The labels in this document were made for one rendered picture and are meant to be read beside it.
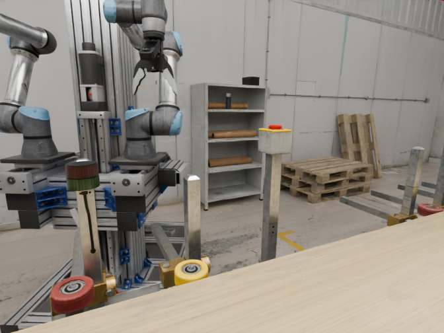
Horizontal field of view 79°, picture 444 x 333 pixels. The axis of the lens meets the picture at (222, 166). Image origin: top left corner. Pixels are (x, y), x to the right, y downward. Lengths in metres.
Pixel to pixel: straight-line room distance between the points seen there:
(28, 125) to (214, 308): 1.22
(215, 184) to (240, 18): 2.28
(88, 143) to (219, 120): 2.50
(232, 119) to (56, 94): 2.13
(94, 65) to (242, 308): 1.25
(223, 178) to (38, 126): 2.84
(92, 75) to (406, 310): 1.43
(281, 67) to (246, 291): 4.00
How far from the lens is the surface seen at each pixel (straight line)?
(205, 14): 3.86
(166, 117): 1.29
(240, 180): 4.10
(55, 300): 0.68
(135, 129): 1.30
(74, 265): 0.87
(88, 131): 1.52
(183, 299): 0.61
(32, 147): 1.54
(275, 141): 0.77
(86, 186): 0.59
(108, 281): 0.76
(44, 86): 3.35
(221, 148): 3.83
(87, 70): 1.50
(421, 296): 0.75
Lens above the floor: 1.28
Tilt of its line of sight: 12 degrees down
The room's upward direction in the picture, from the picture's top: 1 degrees clockwise
